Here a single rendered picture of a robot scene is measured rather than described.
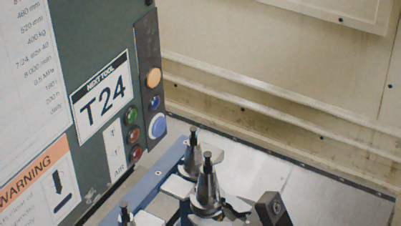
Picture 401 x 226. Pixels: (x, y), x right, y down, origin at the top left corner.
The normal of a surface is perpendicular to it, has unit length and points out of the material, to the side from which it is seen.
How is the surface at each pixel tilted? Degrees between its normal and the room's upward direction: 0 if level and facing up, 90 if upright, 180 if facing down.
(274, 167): 24
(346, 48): 90
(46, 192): 90
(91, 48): 90
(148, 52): 90
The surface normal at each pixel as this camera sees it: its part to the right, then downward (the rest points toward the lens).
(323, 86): -0.52, 0.56
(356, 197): -0.24, -0.46
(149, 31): 0.85, 0.32
